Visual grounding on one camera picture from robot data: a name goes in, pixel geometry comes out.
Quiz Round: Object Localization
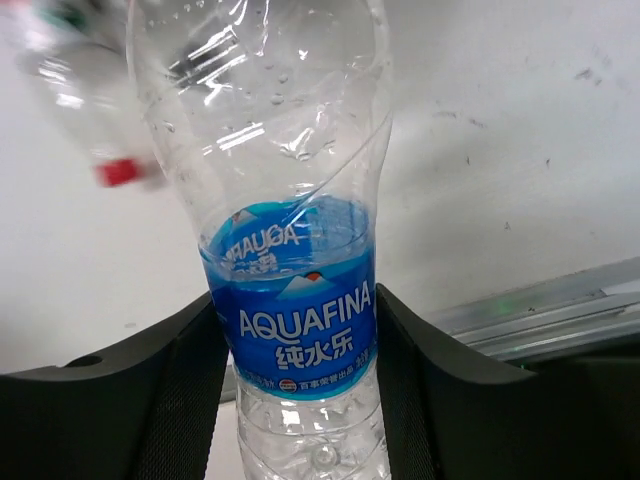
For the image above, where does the red label plastic bottle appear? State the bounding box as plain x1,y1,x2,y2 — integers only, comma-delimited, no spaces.
1,1,164,188

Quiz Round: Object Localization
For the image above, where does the blue label Aquafina bottle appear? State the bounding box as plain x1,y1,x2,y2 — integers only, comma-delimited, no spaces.
127,1,392,479

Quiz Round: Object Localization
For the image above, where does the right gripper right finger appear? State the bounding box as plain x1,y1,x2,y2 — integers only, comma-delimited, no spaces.
376,286,639,479

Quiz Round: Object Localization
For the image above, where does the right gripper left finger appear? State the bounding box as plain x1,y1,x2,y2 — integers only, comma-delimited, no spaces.
1,294,228,479

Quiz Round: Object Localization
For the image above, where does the aluminium front rail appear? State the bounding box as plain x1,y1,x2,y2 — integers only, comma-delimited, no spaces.
425,258,639,361

